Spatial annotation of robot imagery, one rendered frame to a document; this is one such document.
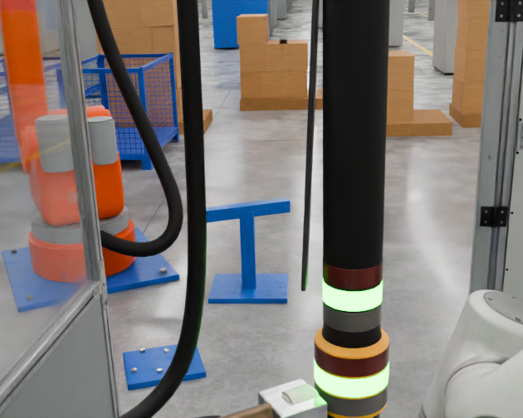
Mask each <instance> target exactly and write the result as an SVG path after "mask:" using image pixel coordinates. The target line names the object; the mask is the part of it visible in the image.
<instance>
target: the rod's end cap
mask: <svg viewBox="0 0 523 418"><path fill-rule="evenodd" d="M282 393H283V394H284V396H282V398H283V399H284V400H285V401H286V402H287V403H288V402H291V403H292V404H293V405H295V404H298V403H301V402H303V401H308V400H310V399H313V398H316V397H318V396H317V394H318V392H317V390H316V389H315V388H314V387H313V386H311V385H309V384H306V385H303V386H298V387H296V388H293V389H290V390H287V391H283V392H282ZM318 395H319V394H318Z"/></svg>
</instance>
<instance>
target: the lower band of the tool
mask: <svg viewBox="0 0 523 418"><path fill-rule="evenodd" d="M322 328H323V327H321V328H319V329H318V330H317V332H316V333H315V344H316V345H317V347H318V348H319V349H320V350H322V351H323V352H326V353H328V354H330V355H332V356H335V357H342V358H348V359H360V358H367V357H373V356H376V355H378V354H380V353H382V352H383V351H384V350H385V349H386V348H387V347H388V345H389V336H388V334H387V333H386V332H385V331H384V330H383V329H381V332H382V338H381V339H380V340H379V341H378V342H377V343H376V344H374V345H372V346H369V347H366V348H342V347H338V346H335V345H333V344H331V343H328V342H327V341H326V340H325V339H324V338H323V336H322ZM316 365H317V363H316ZM387 366H388V365H387ZM317 367H318V368H319V369H320V370H322V371H323V372H325V373H327V374H329V375H331V376H333V377H339V378H344V379H365V378H369V377H374V376H376V375H378V374H380V373H381V372H383V371H384V370H385V369H386V368H385V369H384V370H382V371H381V372H378V373H375V374H374V375H370V376H366V377H342V376H337V375H335V374H332V373H329V372H327V371H325V370H323V369H322V368H321V367H319V366H318V365H317ZM316 384H317V383H316ZM317 386H318V387H319V388H320V389H321V390H322V391H324V392H326V393H328V394H330V395H332V396H336V397H339V398H344V399H353V400H354V399H364V398H369V397H371V396H376V395H378V394H379V393H380V392H381V391H383V390H384V389H385V388H384V389H383V390H381V391H379V392H377V393H375V394H373V395H370V396H362V397H346V396H337V395H335V394H332V393H329V392H327V391H326V390H324V389H322V388H321V387H320V386H319V385H318V384H317ZM386 386H387V385H386ZM386 405H387V403H386ZM386 405H385V406H384V407H383V408H382V409H381V410H380V411H377V412H375V413H373V414H371V415H368V416H359V417H348V416H339V415H336V414H333V413H331V412H329V411H327V414H328V415H329V416H332V417H334V418H372V417H374V416H376V415H377V414H379V413H380V412H382V411H383V410H384V408H385V407H386Z"/></svg>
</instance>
